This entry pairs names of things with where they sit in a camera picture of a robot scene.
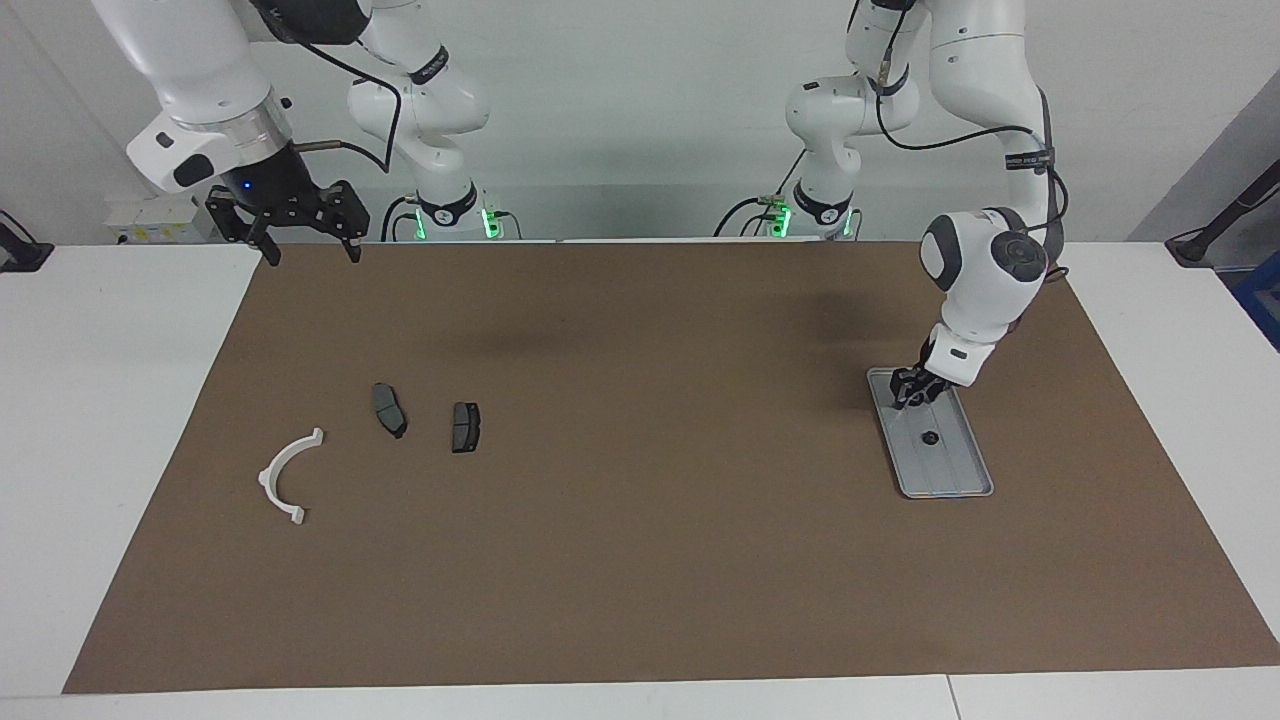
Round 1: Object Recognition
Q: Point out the silver metal tray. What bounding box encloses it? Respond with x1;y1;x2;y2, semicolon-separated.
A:
866;367;995;499

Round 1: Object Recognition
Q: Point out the white power strip box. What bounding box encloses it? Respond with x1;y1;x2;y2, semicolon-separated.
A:
105;195;216;246

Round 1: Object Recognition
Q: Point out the elongated dark grey brake pad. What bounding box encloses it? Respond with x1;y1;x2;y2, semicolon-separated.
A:
372;383;409;439

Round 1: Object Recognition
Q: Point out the black table clamp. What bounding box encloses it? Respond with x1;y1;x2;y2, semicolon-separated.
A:
0;210;53;273

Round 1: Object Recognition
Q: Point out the brown table mat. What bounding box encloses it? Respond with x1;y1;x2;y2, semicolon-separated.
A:
62;240;1280;695

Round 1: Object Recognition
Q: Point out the blue box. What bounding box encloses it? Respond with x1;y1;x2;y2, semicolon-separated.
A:
1232;250;1280;351

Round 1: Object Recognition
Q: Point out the black right base cable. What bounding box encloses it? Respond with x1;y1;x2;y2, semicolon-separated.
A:
380;195;421;243

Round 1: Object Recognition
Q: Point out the black base cable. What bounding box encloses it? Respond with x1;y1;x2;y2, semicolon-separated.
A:
715;150;806;239
380;195;421;243

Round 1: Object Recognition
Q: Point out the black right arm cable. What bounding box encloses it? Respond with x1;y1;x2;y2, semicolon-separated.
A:
290;20;403;173

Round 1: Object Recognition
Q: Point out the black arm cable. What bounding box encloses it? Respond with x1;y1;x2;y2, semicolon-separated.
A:
850;0;1069;281
290;20;403;173

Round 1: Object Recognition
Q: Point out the white semicircular plastic bracket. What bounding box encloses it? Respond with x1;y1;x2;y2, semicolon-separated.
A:
258;428;326;526

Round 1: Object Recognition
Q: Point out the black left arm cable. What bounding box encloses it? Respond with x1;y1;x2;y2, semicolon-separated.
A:
850;0;1069;281

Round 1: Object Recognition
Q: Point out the black left base cable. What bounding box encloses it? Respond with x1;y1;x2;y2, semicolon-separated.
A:
715;150;806;239

